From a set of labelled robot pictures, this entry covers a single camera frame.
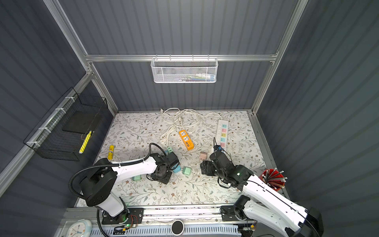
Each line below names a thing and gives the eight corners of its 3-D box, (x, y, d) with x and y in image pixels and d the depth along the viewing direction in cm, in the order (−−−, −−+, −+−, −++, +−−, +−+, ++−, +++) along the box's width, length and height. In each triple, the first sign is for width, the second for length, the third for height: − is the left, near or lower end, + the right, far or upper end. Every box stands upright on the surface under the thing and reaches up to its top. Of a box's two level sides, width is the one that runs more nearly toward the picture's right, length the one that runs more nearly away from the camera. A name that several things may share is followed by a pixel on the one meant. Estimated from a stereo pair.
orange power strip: (188, 151, 99) (188, 149, 97) (178, 133, 109) (178, 131, 107) (195, 148, 101) (195, 146, 99) (185, 131, 111) (185, 128, 108)
